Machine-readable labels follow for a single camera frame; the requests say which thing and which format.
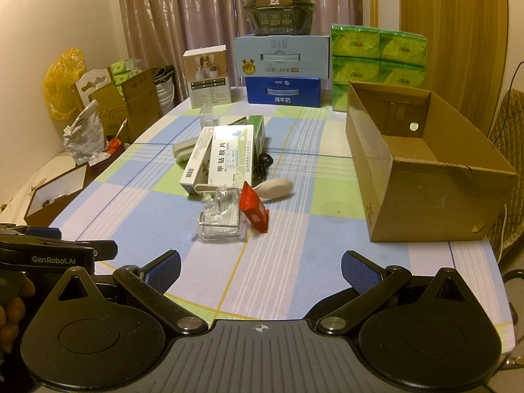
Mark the red snack packet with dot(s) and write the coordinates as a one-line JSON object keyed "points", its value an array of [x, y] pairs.
{"points": [[254, 211]]}

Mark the light blue milk carton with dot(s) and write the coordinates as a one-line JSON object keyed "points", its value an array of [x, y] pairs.
{"points": [[282, 55]]}

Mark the white striped bag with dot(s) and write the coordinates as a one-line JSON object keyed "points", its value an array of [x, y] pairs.
{"points": [[166, 96]]}

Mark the clear small plastic cup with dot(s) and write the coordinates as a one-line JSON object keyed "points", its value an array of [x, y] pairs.
{"points": [[206, 115]]}

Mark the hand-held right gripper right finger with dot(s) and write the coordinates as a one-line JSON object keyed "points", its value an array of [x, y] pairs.
{"points": [[360, 270]]}

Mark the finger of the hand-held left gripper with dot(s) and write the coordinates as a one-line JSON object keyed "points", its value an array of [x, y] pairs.
{"points": [[106, 249], [43, 232]]}

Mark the beige plastic brush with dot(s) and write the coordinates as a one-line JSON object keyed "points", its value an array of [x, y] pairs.
{"points": [[274, 188]]}

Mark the low open brown box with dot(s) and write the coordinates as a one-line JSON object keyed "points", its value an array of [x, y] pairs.
{"points": [[73, 184]]}

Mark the small brown carton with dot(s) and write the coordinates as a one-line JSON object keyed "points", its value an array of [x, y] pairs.
{"points": [[108, 114]]}

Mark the narrow white box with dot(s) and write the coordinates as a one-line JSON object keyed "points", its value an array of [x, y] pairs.
{"points": [[195, 163]]}

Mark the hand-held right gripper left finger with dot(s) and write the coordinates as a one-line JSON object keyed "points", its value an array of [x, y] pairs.
{"points": [[166, 269]]}

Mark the white picture product box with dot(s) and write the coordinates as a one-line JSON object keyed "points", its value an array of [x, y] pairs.
{"points": [[208, 75]]}

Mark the white crumpled plastic bag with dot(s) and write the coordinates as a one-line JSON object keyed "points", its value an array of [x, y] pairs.
{"points": [[84, 135]]}

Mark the wooden strip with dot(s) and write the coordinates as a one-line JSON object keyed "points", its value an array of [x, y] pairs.
{"points": [[373, 12]]}

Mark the wooden door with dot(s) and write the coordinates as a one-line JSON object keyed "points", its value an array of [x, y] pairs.
{"points": [[450, 8]]}

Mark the large white medicine box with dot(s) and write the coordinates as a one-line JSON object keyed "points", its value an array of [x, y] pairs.
{"points": [[229, 155]]}

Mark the wicker chair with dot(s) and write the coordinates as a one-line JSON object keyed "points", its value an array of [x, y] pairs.
{"points": [[509, 110]]}

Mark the white cardboard hanger card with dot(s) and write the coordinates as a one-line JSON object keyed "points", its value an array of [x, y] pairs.
{"points": [[88, 86]]}

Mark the green tissue pack in carton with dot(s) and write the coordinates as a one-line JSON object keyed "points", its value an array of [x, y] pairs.
{"points": [[120, 69]]}

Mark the dark blue milk carton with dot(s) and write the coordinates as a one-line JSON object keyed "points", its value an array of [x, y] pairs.
{"points": [[282, 90]]}

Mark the checkered cloth desktop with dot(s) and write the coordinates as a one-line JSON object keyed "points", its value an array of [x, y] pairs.
{"points": [[311, 233]]}

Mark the person's left hand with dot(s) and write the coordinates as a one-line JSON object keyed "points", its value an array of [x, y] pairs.
{"points": [[15, 313]]}

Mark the yellow plastic bag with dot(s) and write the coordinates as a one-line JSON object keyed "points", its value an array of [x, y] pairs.
{"points": [[61, 86]]}

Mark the brown cardboard box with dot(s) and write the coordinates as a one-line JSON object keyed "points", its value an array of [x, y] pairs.
{"points": [[430, 213]]}

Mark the beige curtain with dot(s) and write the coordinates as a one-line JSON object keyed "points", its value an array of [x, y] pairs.
{"points": [[184, 8]]}

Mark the clear plastic packaging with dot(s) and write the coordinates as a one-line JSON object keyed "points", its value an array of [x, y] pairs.
{"points": [[219, 221]]}

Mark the white striped block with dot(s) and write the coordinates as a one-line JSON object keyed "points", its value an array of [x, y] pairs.
{"points": [[184, 149]]}

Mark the green box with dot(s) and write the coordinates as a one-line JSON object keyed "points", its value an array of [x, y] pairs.
{"points": [[258, 135]]}

